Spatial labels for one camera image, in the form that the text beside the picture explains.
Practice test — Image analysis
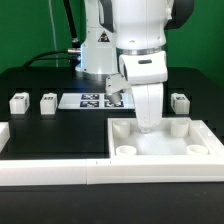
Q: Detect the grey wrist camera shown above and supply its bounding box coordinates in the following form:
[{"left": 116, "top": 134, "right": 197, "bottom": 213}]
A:
[{"left": 105, "top": 73, "right": 130, "bottom": 104}]

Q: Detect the white marker sheet with tags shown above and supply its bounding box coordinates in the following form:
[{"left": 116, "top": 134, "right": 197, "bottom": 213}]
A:
[{"left": 58, "top": 93, "right": 134, "bottom": 110}]

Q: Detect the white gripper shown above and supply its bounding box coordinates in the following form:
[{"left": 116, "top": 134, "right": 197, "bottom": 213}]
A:
[{"left": 119, "top": 51, "right": 168, "bottom": 133}]

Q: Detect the white U-shaped obstacle fence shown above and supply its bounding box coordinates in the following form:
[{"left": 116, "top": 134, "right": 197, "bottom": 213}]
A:
[{"left": 0, "top": 119, "right": 224, "bottom": 186}]

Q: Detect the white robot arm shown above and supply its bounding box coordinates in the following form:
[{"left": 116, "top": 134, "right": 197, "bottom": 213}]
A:
[{"left": 76, "top": 0, "right": 194, "bottom": 132}]

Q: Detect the black cable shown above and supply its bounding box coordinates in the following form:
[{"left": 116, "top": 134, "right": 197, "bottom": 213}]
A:
[{"left": 23, "top": 0, "right": 82, "bottom": 68}]

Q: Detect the white thin cable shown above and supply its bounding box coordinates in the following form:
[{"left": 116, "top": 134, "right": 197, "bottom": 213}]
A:
[{"left": 47, "top": 0, "right": 60, "bottom": 68}]

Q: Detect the white square table top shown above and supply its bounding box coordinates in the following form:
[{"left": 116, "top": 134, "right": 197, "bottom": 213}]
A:
[{"left": 108, "top": 118, "right": 224, "bottom": 163}]

